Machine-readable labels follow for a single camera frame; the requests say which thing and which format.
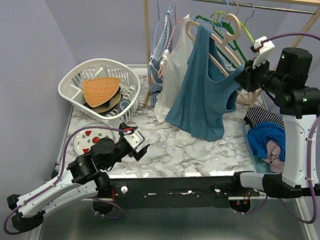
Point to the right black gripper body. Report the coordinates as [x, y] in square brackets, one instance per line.
[258, 77]

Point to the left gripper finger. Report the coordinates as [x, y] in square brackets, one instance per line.
[126, 130]
[139, 154]

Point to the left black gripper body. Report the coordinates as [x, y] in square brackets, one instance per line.
[122, 150]

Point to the beige wooden hanger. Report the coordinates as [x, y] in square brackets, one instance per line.
[229, 45]

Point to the teal blue tank top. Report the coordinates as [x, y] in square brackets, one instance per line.
[205, 94]

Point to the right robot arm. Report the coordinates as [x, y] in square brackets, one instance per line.
[299, 106]

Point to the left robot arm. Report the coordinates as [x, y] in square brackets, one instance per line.
[84, 178]

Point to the white tank top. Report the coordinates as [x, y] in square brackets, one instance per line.
[173, 69]

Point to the lime green hanger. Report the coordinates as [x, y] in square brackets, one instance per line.
[243, 25]

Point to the light blue plastic hanger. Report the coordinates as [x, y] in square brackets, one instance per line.
[218, 25]

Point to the dark plates in basket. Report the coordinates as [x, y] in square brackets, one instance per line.
[117, 102]

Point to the watermelon pattern plate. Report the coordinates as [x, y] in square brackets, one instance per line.
[84, 139]

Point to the black white striped garment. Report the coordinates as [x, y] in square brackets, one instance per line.
[257, 115]

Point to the orange woven mat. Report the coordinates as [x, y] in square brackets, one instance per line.
[99, 90]

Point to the bright blue garment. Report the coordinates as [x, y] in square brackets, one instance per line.
[261, 134]

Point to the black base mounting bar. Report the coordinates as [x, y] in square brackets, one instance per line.
[175, 192]

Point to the white plastic laundry basket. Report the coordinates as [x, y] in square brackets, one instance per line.
[70, 88]

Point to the pink garment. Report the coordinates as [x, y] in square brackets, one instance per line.
[273, 157]

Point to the blue striped garment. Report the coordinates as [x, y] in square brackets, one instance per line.
[157, 85]

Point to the teal plastic bin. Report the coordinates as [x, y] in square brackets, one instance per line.
[259, 164]

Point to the wooden clothes rack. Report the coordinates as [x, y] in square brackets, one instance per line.
[315, 17]

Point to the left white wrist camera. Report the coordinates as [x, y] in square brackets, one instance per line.
[135, 139]

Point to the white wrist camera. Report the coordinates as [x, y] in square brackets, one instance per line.
[135, 139]
[263, 49]

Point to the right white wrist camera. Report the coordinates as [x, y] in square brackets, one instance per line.
[263, 49]

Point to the pink wire hanger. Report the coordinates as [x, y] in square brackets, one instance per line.
[176, 22]

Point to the light blue wire hanger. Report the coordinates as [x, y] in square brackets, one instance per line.
[162, 9]

